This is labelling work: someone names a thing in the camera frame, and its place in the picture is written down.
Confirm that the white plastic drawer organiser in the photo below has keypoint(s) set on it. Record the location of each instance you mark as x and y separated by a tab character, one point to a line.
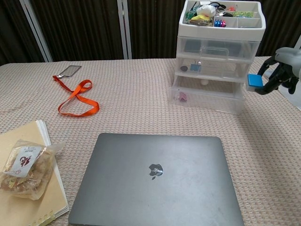
221	32

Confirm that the blue white cube block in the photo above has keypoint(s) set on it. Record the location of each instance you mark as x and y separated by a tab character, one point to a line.
255	81

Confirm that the dark curtain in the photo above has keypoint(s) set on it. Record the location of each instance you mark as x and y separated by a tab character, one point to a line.
82	28

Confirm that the dark clear badge holder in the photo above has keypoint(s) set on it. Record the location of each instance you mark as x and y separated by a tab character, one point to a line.
70	70

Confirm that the white crumpled ball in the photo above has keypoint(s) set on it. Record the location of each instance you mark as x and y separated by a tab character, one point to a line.
206	10

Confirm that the clear middle drawer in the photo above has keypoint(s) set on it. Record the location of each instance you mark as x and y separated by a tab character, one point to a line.
225	68

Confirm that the green patterned packet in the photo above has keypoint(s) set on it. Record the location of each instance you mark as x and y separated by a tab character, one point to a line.
243	14

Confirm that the brown flat item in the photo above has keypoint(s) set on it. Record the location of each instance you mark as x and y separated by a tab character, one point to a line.
201	22

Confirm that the yellow plastic item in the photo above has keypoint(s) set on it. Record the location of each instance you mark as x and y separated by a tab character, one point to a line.
200	18

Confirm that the white frame post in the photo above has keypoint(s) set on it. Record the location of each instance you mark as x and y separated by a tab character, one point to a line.
37	33
298	43
124	28

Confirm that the blue binder clip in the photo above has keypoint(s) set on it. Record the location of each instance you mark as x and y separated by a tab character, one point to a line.
195	68

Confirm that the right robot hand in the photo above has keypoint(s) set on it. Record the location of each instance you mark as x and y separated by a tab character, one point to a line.
291	61

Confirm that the bagged snack with red print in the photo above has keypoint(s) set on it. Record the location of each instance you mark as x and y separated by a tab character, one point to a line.
28	174

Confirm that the dark round coin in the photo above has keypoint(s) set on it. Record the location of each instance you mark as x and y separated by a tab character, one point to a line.
184	68

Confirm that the green printed card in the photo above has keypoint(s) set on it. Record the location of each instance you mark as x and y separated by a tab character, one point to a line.
190	15

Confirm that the beige notebook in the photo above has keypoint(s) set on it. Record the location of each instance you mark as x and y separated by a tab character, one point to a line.
51	195

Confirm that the coloured marker set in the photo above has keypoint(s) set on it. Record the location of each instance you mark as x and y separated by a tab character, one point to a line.
219	23

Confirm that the small pink item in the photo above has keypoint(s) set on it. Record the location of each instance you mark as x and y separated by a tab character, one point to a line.
182	97

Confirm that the grey laptop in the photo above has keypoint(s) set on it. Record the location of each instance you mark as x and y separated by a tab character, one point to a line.
155	188

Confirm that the clear lowest drawer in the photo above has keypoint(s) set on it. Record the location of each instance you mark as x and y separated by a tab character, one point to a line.
211	101

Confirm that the pink patterned tablecloth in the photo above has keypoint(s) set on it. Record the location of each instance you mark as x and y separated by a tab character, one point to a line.
152	106

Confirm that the small orange item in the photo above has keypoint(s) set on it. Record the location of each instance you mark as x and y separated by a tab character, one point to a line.
230	9

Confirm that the small black flat device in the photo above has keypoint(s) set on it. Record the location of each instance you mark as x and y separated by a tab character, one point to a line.
192	46

